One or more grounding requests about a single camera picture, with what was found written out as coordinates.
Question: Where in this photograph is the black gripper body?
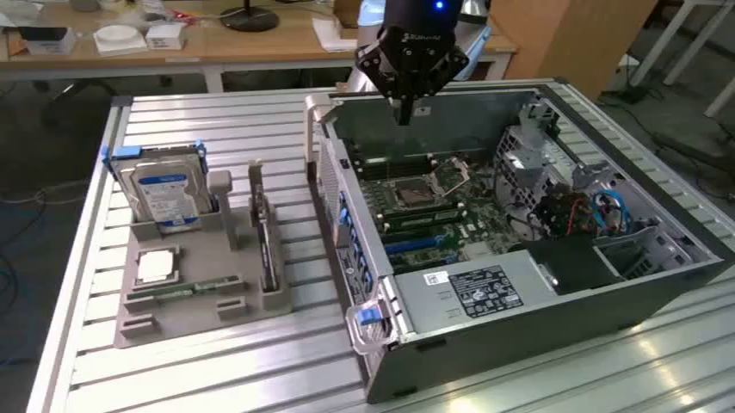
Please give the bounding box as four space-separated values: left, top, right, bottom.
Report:
377 0 462 103

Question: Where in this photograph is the black graphics card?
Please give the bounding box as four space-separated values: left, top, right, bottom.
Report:
247 158 285 294

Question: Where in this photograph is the white paper stack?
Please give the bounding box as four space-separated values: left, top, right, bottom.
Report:
311 16 361 53

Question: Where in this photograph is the brown cardboard box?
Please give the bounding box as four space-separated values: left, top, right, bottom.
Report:
334 0 363 29

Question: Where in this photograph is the wooden cabinet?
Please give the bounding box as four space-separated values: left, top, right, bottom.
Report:
487 0 660 94

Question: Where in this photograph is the black lamp base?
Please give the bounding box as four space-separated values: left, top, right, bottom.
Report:
219 0 282 33

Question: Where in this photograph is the perforated metal drive cage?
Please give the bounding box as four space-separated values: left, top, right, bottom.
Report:
493 101 614 208

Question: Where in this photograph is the CPU socket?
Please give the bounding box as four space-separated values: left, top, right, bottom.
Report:
390 178 433 208

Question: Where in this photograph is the black power brick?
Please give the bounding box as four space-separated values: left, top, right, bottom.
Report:
617 83 650 105

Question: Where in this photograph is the small white box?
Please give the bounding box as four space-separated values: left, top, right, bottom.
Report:
145 22 189 51

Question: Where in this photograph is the green motherboard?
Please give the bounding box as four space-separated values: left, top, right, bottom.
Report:
350 145 522 276

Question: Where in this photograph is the black-labelled RAM stick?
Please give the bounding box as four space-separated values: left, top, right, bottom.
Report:
381 209 467 231

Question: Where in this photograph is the blue expansion slot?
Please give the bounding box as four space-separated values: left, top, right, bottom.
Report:
385 234 454 256

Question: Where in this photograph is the white round container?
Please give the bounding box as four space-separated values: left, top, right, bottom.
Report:
94 24 151 58

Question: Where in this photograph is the hard disk in blue caddy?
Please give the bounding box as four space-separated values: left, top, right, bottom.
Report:
102 139 210 236

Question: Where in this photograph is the black plastic shroud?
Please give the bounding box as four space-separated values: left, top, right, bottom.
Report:
519 235 628 296

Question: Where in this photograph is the wooden desk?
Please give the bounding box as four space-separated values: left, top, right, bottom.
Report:
0 0 518 94

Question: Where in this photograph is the grey parts rack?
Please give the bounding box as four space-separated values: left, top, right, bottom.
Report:
114 169 295 350

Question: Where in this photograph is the silver metal disk bay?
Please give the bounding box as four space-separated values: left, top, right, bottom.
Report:
593 219 700 280

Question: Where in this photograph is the black chair base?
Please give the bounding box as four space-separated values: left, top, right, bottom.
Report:
39 78 122 126

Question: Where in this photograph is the grey power supply unit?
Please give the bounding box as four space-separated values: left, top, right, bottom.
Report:
393 250 562 336

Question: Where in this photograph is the white box with dark lid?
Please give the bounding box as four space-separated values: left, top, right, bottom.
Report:
17 26 79 57

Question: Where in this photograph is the blue case latch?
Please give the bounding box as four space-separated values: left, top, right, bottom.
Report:
355 304 385 330

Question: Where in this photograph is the silver CPU chip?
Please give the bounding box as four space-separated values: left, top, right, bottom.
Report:
134 250 178 285

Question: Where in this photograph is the green RAM stick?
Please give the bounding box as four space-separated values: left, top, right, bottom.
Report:
133 276 241 299

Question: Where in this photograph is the black open PC case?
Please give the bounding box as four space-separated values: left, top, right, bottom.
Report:
303 83 735 405

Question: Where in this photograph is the red wire bundle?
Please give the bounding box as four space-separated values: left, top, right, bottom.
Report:
566 193 594 236

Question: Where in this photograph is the blue wire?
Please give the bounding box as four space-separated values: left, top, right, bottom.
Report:
591 188 634 236

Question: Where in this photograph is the white table frame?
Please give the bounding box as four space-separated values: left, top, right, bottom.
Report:
629 0 735 118

